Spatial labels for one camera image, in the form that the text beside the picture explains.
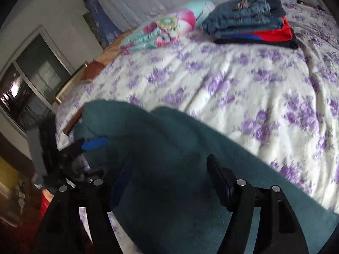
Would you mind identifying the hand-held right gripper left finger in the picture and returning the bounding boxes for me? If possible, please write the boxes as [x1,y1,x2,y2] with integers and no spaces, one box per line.
[32,159,134,254]

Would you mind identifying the tan cloth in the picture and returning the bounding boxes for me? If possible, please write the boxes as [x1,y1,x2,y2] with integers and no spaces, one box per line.
[94,29,133,65]

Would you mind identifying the blue patterned sheet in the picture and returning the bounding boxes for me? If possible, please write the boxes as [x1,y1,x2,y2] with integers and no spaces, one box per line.
[84,0,124,48]

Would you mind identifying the folded blue jeans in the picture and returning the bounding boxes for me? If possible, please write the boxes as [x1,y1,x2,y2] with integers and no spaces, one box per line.
[203,0,287,37]

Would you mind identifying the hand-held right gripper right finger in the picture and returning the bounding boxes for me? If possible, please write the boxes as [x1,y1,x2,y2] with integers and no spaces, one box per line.
[207,153,309,254]

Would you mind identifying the window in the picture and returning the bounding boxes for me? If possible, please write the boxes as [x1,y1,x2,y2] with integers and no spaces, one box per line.
[0,25,77,133]

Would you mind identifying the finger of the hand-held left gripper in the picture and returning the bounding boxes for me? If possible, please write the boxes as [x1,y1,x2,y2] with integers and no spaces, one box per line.
[62,136,108,162]

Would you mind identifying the wooden bed frame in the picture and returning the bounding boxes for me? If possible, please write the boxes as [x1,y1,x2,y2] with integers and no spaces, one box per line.
[55,62,89,136]

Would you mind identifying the brown cushion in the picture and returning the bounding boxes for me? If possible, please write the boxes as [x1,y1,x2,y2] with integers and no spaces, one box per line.
[81,62,104,81]

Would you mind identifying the dark green pants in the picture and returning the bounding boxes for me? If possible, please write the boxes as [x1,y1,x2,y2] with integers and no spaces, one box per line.
[70,99,337,254]

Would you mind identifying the purple floral bedsheet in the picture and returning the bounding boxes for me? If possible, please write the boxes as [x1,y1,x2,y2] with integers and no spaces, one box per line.
[54,0,339,254]

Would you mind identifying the person's red clothing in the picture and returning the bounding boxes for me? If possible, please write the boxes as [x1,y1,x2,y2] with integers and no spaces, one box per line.
[39,192,52,219]

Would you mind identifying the colourful floral pillow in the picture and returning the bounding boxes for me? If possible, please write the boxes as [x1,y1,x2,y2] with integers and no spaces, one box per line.
[120,0,216,55]

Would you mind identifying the folded red garment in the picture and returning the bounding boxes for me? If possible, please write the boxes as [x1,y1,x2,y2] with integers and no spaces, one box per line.
[220,16,294,41]

